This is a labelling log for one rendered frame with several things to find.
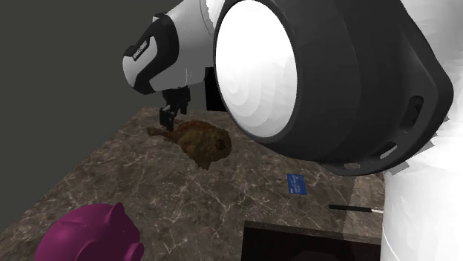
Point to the black pen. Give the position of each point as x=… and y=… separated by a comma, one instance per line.
x=351, y=208

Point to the blue card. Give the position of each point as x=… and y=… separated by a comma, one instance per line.
x=296, y=184

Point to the brown fish figure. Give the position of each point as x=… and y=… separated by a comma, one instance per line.
x=202, y=141

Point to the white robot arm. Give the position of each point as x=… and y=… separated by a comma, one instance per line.
x=416, y=217

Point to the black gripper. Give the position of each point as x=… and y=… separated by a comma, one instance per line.
x=177, y=94

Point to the purple piggy bank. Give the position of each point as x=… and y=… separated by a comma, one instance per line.
x=90, y=235

